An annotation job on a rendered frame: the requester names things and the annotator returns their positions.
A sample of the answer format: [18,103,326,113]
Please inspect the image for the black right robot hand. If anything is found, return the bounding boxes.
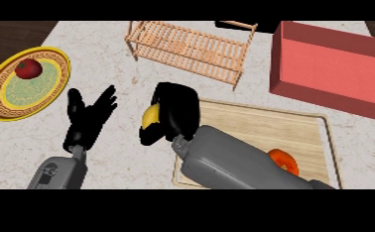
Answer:
[137,81,202,147]

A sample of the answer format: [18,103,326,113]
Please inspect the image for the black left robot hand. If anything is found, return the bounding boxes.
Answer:
[62,84,118,153]

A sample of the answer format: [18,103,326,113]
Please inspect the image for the yellow lemon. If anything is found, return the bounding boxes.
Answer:
[140,103,162,130]

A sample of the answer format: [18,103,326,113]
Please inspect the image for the wooden slatted tiered shelf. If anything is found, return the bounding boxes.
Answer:
[124,20,260,92]

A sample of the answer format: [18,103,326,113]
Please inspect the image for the pale wooden tray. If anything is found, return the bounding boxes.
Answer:
[171,97,342,190]

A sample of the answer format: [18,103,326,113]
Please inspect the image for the yellow patterned plate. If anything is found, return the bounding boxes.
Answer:
[0,46,74,123]

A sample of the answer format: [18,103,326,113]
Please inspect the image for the red tomato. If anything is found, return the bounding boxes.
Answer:
[13,58,44,80]

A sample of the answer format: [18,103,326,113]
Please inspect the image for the orange fruit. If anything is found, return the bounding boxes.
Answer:
[267,148,300,176]

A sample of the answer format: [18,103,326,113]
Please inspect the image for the black block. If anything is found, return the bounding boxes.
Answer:
[214,20,282,35]

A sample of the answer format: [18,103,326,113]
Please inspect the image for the red open box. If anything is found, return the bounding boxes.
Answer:
[269,20,375,120]

